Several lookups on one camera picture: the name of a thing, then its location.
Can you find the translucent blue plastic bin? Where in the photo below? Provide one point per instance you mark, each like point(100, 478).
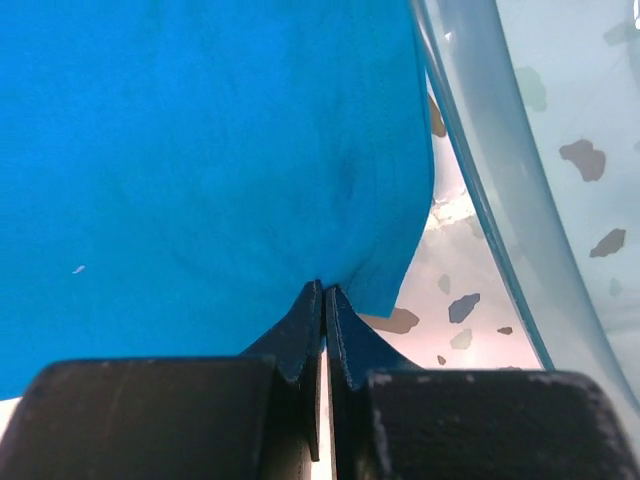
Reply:
point(541, 103)

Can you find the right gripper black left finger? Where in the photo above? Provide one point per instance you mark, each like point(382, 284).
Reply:
point(250, 416)

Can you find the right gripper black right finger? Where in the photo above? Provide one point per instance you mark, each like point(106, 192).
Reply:
point(392, 419)

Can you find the blue t shirt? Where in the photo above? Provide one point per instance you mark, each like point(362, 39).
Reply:
point(174, 172)

